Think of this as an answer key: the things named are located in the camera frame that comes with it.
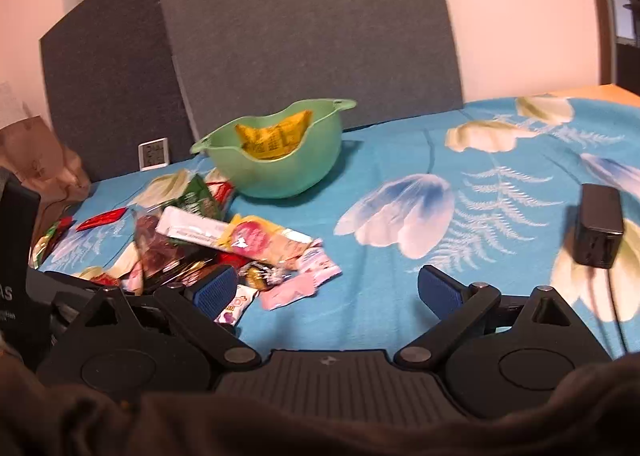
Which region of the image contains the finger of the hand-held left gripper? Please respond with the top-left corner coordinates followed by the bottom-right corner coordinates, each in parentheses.
top-left (27, 268), bottom-right (101, 302)

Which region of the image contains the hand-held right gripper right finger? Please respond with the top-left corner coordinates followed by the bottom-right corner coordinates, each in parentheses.
top-left (394, 264), bottom-right (608, 369)

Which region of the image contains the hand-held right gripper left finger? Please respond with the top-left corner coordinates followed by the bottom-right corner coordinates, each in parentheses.
top-left (70, 265), bottom-right (262, 371)

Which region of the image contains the black snack bar packet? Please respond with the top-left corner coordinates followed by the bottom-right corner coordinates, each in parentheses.
top-left (142, 256), bottom-right (236, 294)

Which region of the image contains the yellow pink long snack packet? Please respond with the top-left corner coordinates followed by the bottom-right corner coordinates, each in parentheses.
top-left (220, 215), bottom-right (313, 267)

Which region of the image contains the green plastic bowl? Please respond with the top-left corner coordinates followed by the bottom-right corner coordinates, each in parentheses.
top-left (190, 98), bottom-right (357, 199)

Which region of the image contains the clear packet of brown snacks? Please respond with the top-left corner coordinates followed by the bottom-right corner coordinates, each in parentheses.
top-left (134, 208), bottom-right (201, 282)

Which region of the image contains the white purple snack packet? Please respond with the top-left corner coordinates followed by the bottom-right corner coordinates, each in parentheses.
top-left (215, 284), bottom-right (259, 326)

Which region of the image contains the red green snack packet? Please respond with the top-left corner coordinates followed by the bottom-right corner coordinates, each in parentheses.
top-left (30, 217), bottom-right (76, 269)

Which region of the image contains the gold wrapped candy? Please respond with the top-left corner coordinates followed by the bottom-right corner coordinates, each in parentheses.
top-left (240, 261), bottom-right (281, 292)

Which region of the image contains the blue floral tablecloth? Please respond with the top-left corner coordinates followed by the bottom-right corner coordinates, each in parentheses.
top-left (37, 96), bottom-right (640, 362)

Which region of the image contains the white long snack packet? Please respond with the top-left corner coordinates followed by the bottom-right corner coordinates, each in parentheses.
top-left (156, 206), bottom-right (236, 249)

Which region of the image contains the red sachet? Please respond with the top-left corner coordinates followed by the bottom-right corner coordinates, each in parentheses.
top-left (76, 207), bottom-right (127, 231)

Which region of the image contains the brown paper bag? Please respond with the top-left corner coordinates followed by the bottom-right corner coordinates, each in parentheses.
top-left (0, 116), bottom-right (91, 237)

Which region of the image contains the red white snack packet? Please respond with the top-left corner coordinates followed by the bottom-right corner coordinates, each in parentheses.
top-left (205, 180), bottom-right (236, 207)

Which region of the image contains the small pink white packet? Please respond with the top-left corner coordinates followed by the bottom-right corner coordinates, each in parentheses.
top-left (295, 246), bottom-right (342, 282)

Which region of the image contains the white digital clock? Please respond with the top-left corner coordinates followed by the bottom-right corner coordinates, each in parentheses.
top-left (138, 138), bottom-right (170, 171)

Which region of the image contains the black power adapter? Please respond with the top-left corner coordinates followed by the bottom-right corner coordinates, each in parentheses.
top-left (574, 183), bottom-right (625, 269)

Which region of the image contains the small grey felt panel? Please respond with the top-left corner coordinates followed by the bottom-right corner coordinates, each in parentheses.
top-left (40, 0), bottom-right (193, 182)

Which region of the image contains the large grey felt panel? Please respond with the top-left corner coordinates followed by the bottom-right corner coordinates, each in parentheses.
top-left (152, 0), bottom-right (463, 137)

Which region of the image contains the black cable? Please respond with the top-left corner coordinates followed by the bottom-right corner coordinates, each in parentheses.
top-left (605, 266), bottom-right (632, 357)

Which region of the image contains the brown door frame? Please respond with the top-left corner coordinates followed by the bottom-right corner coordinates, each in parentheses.
top-left (585, 0), bottom-right (617, 87)

